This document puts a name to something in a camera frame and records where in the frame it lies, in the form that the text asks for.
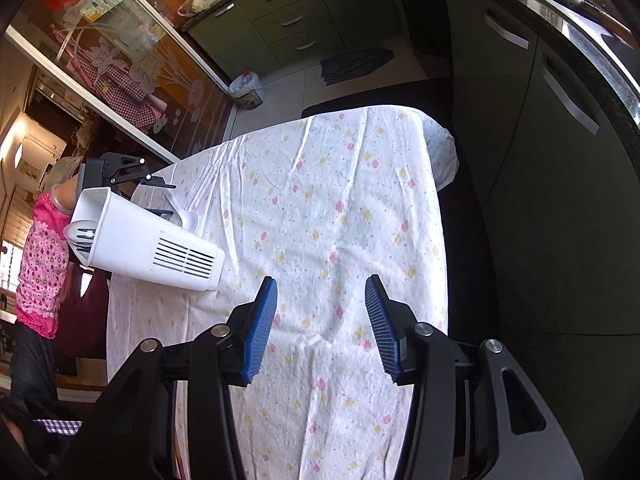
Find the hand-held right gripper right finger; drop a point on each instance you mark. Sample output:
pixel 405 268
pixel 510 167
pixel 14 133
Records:
pixel 382 325

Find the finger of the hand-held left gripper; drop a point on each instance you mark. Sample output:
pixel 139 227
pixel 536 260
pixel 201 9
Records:
pixel 150 181
pixel 160 212

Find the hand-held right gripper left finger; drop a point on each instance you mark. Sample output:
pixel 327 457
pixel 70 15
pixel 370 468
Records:
pixel 260 330

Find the clear plastic spoon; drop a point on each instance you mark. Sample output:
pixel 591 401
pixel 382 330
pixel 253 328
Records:
pixel 186 217

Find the white plastic utensil holder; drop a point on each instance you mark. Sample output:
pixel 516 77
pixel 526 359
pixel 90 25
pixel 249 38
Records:
pixel 145 240

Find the black plastic fork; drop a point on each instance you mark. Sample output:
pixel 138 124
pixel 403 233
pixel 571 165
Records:
pixel 82 249

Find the red checked apron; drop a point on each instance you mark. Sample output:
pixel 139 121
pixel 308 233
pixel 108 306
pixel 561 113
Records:
pixel 120 80

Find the etched glass sliding door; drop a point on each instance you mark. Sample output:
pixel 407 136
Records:
pixel 125 60

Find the white floral tablecloth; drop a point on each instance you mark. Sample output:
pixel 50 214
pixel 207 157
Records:
pixel 325 210

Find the lined trash bin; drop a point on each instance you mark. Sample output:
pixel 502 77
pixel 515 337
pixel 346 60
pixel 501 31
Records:
pixel 246 92

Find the red upholstered dining chair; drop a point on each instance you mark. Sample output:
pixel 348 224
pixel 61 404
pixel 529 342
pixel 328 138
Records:
pixel 85 320

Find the person's dark clothing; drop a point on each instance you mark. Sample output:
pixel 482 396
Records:
pixel 32 370

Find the black floor mat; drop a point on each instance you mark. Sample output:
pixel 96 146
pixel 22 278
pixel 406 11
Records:
pixel 380 95

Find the grey floor mat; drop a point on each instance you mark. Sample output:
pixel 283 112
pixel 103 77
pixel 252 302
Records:
pixel 352 65

